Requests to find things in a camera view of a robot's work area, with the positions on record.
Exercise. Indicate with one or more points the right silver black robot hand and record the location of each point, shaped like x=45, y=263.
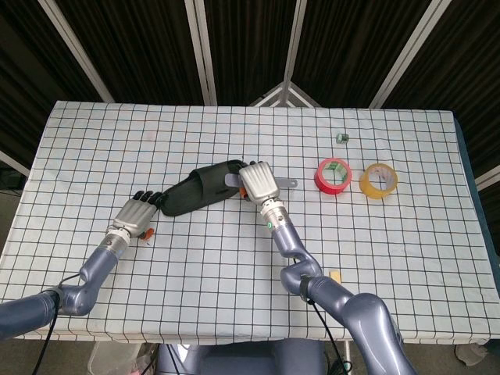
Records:
x=259, y=181

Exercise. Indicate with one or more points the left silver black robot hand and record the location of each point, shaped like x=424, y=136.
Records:
x=136, y=215

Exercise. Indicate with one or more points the grey spatula tool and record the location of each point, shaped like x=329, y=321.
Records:
x=287, y=182

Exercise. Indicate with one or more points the black rubber slipper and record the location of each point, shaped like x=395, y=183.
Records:
x=199, y=187

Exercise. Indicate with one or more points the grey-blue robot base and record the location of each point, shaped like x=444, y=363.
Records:
x=242, y=359

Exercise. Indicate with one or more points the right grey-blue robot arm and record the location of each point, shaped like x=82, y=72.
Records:
x=351, y=308

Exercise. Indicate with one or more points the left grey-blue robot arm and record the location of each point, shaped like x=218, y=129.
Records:
x=97, y=265

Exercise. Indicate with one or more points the red tape roll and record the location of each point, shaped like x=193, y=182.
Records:
x=322, y=186

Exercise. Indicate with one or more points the white checkered tablecloth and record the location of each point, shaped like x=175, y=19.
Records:
x=195, y=281

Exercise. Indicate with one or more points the small green cube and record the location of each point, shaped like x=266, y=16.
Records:
x=342, y=138

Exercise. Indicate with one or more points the yellow translucent tape roll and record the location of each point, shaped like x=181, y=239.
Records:
x=371, y=192

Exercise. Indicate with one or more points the tan rectangular block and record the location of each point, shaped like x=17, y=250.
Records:
x=335, y=276

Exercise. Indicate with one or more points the clear plastic container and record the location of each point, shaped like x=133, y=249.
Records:
x=113, y=359

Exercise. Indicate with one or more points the white table leg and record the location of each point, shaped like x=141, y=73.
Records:
x=347, y=351

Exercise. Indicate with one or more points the white triangular partition frame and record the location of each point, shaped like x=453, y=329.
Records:
x=287, y=93

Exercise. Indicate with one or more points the white partition frame post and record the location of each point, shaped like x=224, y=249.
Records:
x=293, y=39
x=78, y=54
x=201, y=54
x=406, y=54

